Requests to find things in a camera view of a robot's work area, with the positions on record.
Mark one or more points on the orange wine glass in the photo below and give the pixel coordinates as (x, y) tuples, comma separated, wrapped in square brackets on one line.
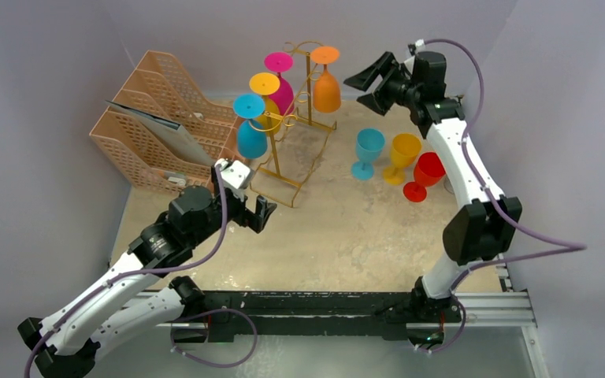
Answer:
[(326, 92)]

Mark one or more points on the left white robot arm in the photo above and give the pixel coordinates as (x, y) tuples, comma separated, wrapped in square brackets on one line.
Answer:
[(69, 342)]

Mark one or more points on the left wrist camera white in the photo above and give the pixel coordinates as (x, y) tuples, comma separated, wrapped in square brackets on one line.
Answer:
[(234, 175)]

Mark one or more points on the yellow wine glass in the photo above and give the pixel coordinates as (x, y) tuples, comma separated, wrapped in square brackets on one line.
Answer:
[(266, 84), (405, 148)]

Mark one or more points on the red wine glass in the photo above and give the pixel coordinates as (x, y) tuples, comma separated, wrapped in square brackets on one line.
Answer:
[(428, 171)]

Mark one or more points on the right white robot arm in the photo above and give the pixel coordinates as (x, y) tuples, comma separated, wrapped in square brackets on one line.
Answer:
[(477, 234)]

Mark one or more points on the pink plastic file organizer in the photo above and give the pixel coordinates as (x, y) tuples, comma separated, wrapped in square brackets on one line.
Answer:
[(161, 86)]

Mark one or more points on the gold wire glass rack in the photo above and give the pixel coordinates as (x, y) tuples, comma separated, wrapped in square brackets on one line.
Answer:
[(294, 152)]

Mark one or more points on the magenta wine glass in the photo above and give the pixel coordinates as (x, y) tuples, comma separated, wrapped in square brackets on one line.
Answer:
[(280, 62)]

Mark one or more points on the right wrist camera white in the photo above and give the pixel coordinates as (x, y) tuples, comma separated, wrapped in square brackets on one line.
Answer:
[(414, 49)]

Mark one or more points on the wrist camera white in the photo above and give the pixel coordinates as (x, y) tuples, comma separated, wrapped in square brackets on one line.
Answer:
[(414, 49), (234, 175)]

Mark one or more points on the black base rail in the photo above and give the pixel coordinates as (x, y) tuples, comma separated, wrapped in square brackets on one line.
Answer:
[(393, 316)]

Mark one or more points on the blue wine glass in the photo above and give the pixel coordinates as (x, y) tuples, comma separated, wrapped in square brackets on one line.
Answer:
[(251, 140), (369, 145)]

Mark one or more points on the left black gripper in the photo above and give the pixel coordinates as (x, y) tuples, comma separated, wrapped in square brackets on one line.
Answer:
[(246, 217)]

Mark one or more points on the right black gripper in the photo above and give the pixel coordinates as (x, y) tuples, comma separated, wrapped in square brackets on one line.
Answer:
[(384, 84)]

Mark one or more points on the grey folder in organizer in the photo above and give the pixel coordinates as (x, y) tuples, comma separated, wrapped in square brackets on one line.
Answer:
[(172, 134)]

